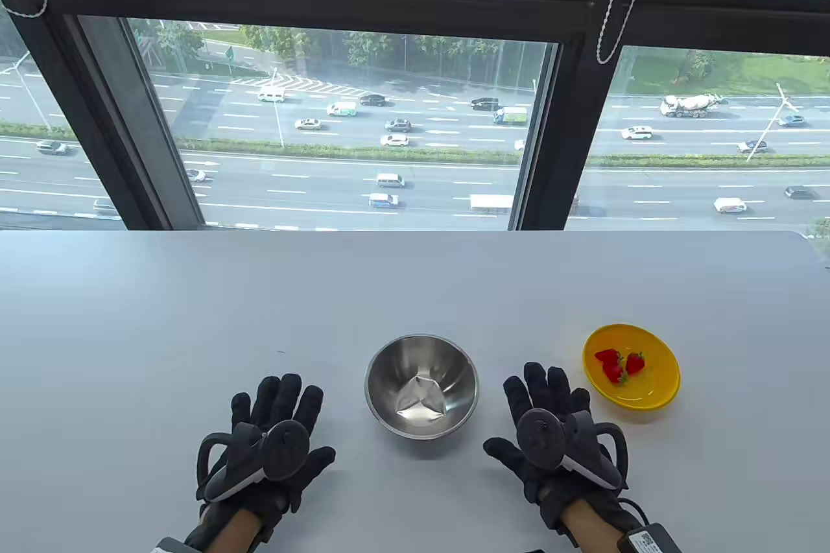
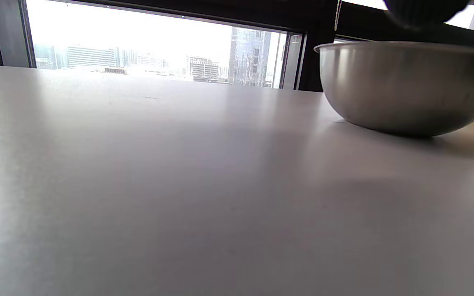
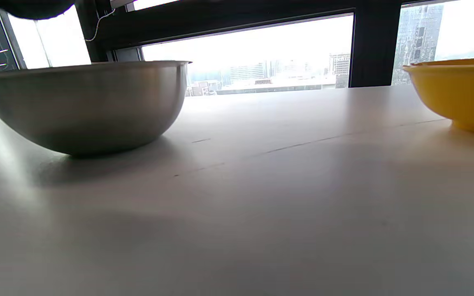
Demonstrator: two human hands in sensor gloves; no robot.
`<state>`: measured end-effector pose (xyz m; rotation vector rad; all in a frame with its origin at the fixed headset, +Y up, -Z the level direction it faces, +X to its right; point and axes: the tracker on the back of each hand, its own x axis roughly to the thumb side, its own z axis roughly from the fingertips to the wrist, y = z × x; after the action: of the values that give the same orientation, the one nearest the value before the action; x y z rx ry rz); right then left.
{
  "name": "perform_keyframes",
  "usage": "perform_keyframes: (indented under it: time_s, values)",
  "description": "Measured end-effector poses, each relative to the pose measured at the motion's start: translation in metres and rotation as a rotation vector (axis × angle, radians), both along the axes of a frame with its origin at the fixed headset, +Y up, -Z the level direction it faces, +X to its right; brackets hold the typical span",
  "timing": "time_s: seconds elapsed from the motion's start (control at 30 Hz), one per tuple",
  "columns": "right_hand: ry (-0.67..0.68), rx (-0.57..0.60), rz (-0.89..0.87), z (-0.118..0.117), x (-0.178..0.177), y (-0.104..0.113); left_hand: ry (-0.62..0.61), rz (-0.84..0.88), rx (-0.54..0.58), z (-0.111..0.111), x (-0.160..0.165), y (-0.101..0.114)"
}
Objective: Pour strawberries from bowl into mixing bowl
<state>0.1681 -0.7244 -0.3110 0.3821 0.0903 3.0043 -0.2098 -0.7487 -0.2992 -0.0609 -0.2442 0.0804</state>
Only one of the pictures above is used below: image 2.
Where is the person's left hand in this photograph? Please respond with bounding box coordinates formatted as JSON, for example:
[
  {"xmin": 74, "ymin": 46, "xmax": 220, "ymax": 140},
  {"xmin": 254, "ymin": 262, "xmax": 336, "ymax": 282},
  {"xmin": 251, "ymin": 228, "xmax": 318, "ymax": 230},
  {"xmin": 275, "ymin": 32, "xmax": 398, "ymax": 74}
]
[{"xmin": 383, "ymin": 0, "xmax": 470, "ymax": 29}]

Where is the stainless steel mixing bowl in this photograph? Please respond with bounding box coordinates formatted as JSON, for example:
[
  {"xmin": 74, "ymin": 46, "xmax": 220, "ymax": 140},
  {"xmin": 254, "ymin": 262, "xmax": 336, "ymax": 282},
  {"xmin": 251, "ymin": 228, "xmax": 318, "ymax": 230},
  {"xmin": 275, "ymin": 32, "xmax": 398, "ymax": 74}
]
[{"xmin": 314, "ymin": 41, "xmax": 474, "ymax": 138}]

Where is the black window frame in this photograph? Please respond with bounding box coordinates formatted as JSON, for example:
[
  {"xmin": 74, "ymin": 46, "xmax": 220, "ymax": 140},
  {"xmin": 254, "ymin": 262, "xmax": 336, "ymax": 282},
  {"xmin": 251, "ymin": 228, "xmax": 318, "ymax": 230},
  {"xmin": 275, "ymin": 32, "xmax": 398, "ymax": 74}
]
[{"xmin": 0, "ymin": 0, "xmax": 474, "ymax": 92}]

